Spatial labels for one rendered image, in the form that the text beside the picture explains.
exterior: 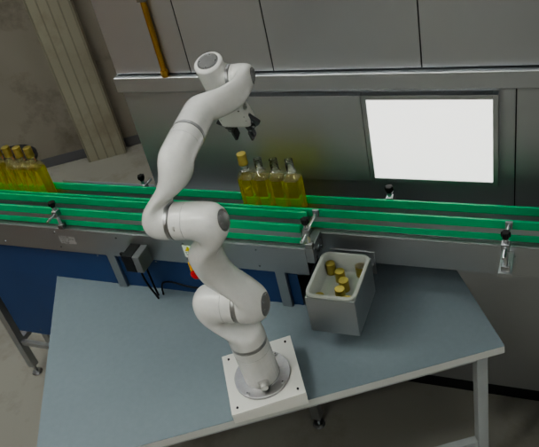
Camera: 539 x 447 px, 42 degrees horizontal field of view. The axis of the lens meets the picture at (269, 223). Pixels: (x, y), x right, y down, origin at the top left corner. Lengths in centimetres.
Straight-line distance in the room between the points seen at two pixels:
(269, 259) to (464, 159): 76
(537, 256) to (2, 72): 414
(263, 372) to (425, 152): 90
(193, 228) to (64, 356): 120
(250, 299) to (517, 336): 129
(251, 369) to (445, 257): 75
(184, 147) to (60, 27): 355
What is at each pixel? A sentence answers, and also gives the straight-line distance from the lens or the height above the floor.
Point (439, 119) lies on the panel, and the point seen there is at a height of 140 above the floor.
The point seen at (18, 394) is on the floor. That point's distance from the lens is 392.
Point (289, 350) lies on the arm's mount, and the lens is 239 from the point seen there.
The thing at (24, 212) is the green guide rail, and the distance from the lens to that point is 303.
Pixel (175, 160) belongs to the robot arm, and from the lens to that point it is 171.
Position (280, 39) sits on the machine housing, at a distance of 235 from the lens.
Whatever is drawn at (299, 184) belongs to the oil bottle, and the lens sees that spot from 242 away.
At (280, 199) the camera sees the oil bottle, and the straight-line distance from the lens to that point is 247.
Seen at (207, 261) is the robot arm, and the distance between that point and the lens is 184.
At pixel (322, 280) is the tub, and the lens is 241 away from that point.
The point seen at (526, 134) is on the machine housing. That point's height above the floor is 133.
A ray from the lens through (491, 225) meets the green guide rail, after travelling 232.
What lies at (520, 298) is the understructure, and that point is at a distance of 278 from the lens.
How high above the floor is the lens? 255
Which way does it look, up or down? 36 degrees down
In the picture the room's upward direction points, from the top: 14 degrees counter-clockwise
